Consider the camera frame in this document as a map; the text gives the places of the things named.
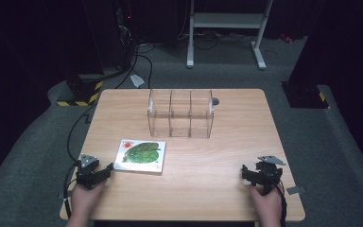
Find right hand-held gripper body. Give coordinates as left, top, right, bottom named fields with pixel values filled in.
left=254, top=155, right=286, bottom=196

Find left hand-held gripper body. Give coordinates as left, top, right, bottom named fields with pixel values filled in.
left=75, top=153, right=101, bottom=190

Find green picture book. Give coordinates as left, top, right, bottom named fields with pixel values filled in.
left=112, top=139, right=167, bottom=174

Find clear acrylic divider rack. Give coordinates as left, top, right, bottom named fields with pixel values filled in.
left=147, top=89, right=216, bottom=140

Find person's left hand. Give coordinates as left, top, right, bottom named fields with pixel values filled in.
left=70, top=179, right=108, bottom=220

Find person's right hand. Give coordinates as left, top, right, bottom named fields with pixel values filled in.
left=249, top=183, right=285, bottom=221

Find black base with yellow stripes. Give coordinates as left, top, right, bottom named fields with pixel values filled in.
left=56, top=74, right=104, bottom=108
left=282, top=80, right=331, bottom=110

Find grey paper scrap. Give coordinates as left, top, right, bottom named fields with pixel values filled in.
left=130, top=74, right=146, bottom=89

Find small red floor object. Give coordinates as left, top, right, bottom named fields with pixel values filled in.
left=279, top=33, right=295, bottom=44

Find white metal stand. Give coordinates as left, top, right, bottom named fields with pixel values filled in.
left=186, top=0, right=274, bottom=71

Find left hand-held gripper cable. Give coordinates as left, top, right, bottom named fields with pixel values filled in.
left=62, top=161, right=80, bottom=219

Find hand-held gripper cable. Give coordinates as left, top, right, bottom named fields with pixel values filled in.
left=62, top=161, right=80, bottom=219
left=274, top=183, right=288, bottom=227

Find right hand-held gripper cable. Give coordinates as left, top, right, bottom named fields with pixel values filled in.
left=274, top=183, right=288, bottom=227

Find thin black floor cable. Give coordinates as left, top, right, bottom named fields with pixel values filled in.
left=66, top=52, right=154, bottom=164

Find thick black floor cable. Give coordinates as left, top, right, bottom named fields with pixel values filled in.
left=88, top=44, right=140, bottom=84

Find dark equipment rack with wires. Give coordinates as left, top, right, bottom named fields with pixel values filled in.
left=81, top=0, right=140, bottom=72

